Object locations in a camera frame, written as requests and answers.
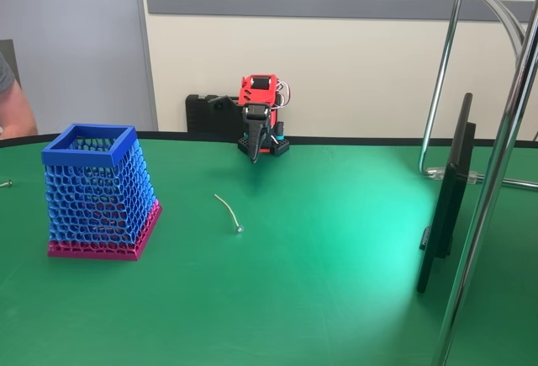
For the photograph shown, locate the blue and pink lattice basket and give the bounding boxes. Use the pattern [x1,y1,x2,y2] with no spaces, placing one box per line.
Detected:
[40,123,163,263]

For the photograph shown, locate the red white servo wires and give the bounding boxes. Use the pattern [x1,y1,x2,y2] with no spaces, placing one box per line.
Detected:
[274,81,294,109]

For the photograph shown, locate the black plastic tool case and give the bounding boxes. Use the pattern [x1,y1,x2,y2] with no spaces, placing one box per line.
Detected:
[185,93,243,134]

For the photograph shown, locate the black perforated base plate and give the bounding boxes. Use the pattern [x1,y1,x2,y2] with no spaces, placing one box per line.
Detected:
[236,135,292,158]

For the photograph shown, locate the clear plastic clip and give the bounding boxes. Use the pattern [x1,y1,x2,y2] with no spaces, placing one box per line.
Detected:
[426,166,484,184]

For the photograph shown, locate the chrome tube stand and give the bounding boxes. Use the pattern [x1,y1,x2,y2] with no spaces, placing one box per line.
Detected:
[417,0,538,366]

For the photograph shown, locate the grey wall rail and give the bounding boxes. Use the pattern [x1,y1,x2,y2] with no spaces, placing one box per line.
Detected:
[145,0,535,24]

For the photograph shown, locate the green table cloth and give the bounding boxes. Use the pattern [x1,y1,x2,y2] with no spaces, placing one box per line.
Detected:
[0,131,538,366]

